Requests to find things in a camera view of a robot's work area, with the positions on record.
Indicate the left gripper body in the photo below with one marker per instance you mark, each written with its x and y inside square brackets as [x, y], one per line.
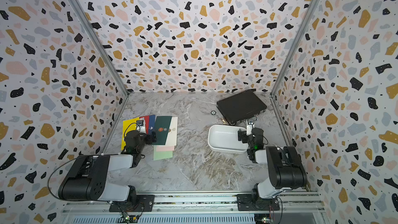
[147, 140]

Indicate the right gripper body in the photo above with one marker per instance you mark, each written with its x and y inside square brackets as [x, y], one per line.
[245, 139]

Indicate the light green envelope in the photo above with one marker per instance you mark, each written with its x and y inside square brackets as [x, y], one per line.
[162, 155]

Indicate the dark green envelope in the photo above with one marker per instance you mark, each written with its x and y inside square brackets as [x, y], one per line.
[161, 127]

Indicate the cream envelope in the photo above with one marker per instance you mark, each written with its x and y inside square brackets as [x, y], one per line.
[172, 134]

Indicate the white storage box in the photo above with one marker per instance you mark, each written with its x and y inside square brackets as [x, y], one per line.
[224, 138]

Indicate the pink envelope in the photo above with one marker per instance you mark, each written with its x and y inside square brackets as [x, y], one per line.
[162, 148]

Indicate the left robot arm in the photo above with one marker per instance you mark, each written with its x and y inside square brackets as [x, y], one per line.
[87, 178]

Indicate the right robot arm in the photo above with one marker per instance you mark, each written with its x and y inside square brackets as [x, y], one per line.
[285, 171]

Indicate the blue envelope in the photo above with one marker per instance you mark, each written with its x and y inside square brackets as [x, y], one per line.
[151, 124]

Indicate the red envelope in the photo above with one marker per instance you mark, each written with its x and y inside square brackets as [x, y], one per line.
[146, 121]

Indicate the yellow envelope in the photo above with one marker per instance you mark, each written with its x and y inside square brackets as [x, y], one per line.
[127, 126]

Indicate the black case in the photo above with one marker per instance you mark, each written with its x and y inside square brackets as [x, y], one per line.
[241, 106]

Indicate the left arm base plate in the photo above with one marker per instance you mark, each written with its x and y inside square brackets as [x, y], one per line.
[136, 203]

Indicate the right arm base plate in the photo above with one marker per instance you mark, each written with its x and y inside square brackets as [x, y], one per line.
[249, 202]

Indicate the aluminium rail frame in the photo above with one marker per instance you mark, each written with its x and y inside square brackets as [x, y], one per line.
[223, 207]

